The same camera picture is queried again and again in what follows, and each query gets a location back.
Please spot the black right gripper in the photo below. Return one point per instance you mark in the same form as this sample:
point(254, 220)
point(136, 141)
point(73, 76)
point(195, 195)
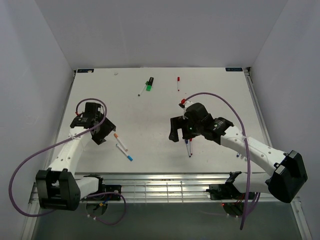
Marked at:
point(177, 123)

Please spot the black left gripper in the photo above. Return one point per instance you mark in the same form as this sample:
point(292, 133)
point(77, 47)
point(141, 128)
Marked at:
point(108, 127)

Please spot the orange capped white pen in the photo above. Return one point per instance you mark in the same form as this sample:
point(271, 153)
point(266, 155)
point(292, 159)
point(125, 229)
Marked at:
point(119, 142)

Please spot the dark blue capped pen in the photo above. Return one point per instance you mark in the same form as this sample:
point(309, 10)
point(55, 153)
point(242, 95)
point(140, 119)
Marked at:
point(188, 148)

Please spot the red capped white pen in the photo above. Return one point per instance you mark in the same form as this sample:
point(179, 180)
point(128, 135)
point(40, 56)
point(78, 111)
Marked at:
point(190, 147)

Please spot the blue capped white pen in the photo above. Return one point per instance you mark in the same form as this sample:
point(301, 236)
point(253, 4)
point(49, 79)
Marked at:
point(124, 152)

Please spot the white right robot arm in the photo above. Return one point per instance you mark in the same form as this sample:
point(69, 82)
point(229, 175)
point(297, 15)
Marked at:
point(284, 173)

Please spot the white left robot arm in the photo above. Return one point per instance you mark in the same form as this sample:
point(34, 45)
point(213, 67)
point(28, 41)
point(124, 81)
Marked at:
point(57, 187)

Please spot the far red capped pen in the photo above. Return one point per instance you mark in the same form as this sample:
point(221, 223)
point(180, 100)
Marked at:
point(178, 83)

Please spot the green capped white pen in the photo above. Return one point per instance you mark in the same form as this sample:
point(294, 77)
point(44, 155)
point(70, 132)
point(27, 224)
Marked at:
point(143, 88)

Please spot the green black highlighter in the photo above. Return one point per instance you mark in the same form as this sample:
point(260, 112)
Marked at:
point(149, 84)

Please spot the left blue corner label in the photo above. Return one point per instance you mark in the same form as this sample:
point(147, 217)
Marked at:
point(85, 70)

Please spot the blue corner label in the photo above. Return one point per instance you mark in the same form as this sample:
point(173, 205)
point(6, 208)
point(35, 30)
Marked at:
point(85, 70)
point(233, 69)

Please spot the right blue corner label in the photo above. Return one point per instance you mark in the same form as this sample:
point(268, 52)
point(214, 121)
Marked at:
point(233, 69)

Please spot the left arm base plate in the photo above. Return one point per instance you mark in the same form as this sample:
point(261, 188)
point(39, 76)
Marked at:
point(112, 189)

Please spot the aluminium front rail frame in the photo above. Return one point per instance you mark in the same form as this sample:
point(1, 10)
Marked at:
point(165, 188)

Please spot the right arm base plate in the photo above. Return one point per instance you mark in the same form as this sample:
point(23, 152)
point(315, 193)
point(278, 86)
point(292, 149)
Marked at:
point(223, 192)

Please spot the aluminium right side rail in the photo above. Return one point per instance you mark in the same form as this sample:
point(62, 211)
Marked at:
point(296, 204)

